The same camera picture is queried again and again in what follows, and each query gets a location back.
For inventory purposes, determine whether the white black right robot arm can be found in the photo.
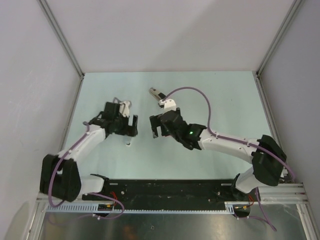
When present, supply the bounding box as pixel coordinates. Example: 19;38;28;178
149;109;287;201

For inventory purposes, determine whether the beige and black stapler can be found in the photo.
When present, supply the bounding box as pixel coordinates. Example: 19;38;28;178
148;87;166;108

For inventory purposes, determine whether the grey slotted cable duct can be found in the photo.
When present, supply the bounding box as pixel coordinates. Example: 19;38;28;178
44;201;251;215

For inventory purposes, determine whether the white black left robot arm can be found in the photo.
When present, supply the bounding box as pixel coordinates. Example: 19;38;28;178
39;112;138;208

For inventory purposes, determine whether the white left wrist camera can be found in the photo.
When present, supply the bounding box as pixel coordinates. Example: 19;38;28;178
102;100;132;120

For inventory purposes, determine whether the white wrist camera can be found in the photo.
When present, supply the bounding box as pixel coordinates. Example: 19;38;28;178
158;99;177;113
102;100;132;120

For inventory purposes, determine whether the aluminium frame rail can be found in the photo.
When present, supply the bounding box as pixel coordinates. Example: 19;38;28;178
36;183;308;203

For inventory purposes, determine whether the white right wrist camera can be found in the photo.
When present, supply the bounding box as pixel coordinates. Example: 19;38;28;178
158;99;177;113

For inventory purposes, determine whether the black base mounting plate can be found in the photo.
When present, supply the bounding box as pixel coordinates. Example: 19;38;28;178
98;178;256;202

